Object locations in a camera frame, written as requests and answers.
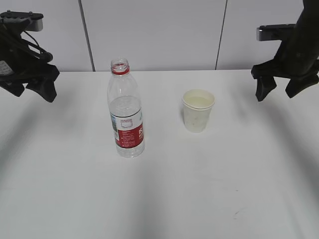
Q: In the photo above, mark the clear red-label water bottle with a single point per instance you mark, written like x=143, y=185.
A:
x=125, y=109

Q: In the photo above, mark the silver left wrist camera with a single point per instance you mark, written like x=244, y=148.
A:
x=24, y=21

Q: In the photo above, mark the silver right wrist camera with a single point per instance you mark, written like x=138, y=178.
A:
x=274, y=32

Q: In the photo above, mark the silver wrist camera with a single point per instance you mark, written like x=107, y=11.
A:
x=274, y=32
x=24, y=21

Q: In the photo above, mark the white paper cup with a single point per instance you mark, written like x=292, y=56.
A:
x=197, y=105

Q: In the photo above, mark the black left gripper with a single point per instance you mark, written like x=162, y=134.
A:
x=23, y=61

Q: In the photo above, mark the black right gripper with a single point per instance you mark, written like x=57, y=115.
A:
x=295, y=57

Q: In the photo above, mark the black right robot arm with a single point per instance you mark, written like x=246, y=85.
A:
x=308, y=18

